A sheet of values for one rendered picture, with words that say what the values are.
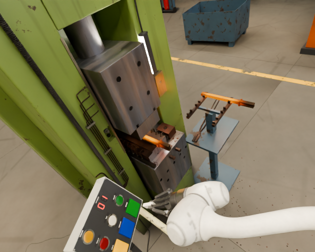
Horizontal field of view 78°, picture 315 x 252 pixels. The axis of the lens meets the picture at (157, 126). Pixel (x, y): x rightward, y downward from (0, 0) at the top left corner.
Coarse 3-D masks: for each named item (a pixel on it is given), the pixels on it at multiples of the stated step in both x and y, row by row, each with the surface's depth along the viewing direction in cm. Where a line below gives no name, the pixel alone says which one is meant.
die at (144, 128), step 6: (150, 114) 118; (156, 114) 123; (144, 120) 116; (150, 120) 120; (156, 120) 125; (138, 126) 113; (144, 126) 117; (150, 126) 122; (138, 132) 114; (144, 132) 119; (138, 138) 118
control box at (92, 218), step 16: (96, 192) 94; (112, 192) 99; (128, 192) 106; (96, 208) 90; (112, 208) 96; (80, 224) 85; (96, 224) 87; (80, 240) 80; (96, 240) 85; (112, 240) 90; (128, 240) 96
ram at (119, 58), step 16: (112, 48) 100; (128, 48) 95; (144, 48) 99; (80, 64) 95; (96, 64) 90; (112, 64) 86; (128, 64) 94; (144, 64) 102; (96, 80) 89; (112, 80) 89; (128, 80) 96; (144, 80) 105; (96, 96) 102; (112, 96) 92; (128, 96) 100; (144, 96) 109; (112, 112) 103; (128, 112) 103; (144, 112) 113; (128, 128) 107
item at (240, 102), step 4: (204, 92) 157; (208, 96) 155; (212, 96) 152; (216, 96) 150; (220, 96) 149; (224, 96) 148; (224, 100) 147; (232, 100) 142; (236, 100) 141; (240, 100) 140; (244, 100) 139; (240, 104) 140; (244, 104) 139; (248, 104) 136; (252, 104) 134
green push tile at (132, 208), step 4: (132, 200) 105; (128, 204) 102; (132, 204) 104; (136, 204) 106; (128, 208) 101; (132, 208) 103; (136, 208) 105; (128, 212) 100; (132, 212) 102; (136, 212) 104; (136, 216) 103
